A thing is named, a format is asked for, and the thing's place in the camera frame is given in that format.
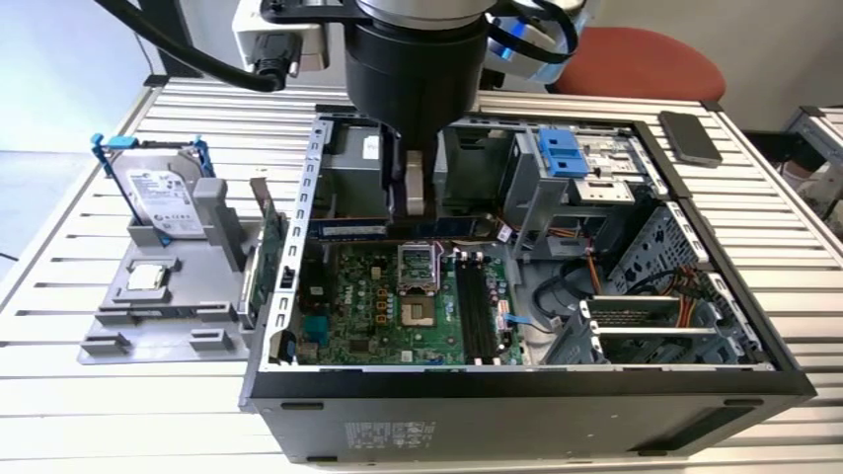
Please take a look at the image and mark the RAM stick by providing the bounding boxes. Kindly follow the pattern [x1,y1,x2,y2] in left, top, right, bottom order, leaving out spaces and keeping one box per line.
[309,215,479,244]
[128,307,203,318]

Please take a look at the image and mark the black RAM slot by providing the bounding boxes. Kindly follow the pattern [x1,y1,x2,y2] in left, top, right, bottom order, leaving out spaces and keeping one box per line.
[455,252,477,365]
[463,252,485,365]
[471,252,494,365]

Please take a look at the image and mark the grey Dell power supply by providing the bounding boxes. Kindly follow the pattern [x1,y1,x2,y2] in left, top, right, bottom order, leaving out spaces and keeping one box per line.
[323,123,513,221]

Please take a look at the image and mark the blue plastic drive latch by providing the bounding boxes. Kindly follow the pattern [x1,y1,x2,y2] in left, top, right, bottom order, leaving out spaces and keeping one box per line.
[537,126,589,179]

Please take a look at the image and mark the grey metal drive cage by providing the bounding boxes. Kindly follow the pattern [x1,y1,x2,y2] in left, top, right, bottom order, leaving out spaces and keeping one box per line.
[499,120,661,261]

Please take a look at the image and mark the red office chair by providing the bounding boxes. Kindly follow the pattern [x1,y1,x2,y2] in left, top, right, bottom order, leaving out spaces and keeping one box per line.
[550,27,727,103]

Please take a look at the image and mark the metal socket cover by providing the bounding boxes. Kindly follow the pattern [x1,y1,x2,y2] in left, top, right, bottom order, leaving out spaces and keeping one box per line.
[394,241,442,293]

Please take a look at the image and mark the green graphics card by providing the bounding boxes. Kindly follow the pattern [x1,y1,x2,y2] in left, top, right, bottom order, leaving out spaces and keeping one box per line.
[238,176,293,331]

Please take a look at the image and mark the black smartphone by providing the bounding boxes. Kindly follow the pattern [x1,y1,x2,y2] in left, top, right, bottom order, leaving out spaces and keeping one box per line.
[659,111,725,167]

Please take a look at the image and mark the hard disk in blue carrier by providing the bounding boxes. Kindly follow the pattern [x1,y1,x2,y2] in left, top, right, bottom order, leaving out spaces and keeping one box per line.
[88,131,217,243]

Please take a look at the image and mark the CPU socket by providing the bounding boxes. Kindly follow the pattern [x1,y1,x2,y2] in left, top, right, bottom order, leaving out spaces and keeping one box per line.
[399,293,441,327]

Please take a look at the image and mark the green Dell motherboard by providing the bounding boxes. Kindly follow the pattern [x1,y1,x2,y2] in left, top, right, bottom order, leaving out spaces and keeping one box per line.
[297,240,529,367]

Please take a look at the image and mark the grey parts rack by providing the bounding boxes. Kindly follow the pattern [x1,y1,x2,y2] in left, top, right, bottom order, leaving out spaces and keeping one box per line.
[76,177,291,366]

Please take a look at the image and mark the silver CPU chip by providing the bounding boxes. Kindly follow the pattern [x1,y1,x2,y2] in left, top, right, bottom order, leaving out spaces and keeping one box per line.
[124,261,174,292]

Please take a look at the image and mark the grey metal disk bay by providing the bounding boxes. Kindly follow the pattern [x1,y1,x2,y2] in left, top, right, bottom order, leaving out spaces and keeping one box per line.
[546,290,750,366]

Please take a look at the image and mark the black open PC case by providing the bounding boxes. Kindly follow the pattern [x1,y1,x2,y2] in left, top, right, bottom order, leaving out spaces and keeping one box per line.
[238,104,818,465]

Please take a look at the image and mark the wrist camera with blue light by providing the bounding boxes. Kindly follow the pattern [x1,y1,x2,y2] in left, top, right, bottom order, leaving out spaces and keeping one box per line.
[490,0,585,83]

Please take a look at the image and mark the thick black camera cable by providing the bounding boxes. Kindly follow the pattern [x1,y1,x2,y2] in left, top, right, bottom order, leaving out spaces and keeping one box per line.
[91,0,306,94]

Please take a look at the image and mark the pale wrist camera black plug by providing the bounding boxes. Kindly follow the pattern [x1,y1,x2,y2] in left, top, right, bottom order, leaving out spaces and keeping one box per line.
[231,0,331,73]

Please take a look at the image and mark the black vertical post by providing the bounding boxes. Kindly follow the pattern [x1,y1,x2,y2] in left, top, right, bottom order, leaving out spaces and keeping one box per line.
[149,0,206,79]

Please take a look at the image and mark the orange yellow power wires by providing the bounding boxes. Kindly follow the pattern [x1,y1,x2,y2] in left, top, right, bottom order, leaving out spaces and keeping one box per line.
[493,211,598,248]

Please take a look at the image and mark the thin orange wire pair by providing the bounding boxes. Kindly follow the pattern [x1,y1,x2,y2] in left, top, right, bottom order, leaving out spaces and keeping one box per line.
[583,246,605,297]

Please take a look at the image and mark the black looped cable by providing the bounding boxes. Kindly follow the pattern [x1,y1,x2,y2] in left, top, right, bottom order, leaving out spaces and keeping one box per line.
[530,269,594,327]

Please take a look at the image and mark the black wire with blue plug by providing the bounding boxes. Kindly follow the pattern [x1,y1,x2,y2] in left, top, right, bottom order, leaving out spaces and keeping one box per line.
[499,310,569,331]

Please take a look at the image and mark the orange red yellow wires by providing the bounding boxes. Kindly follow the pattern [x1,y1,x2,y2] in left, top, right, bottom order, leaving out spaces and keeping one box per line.
[663,264,714,331]

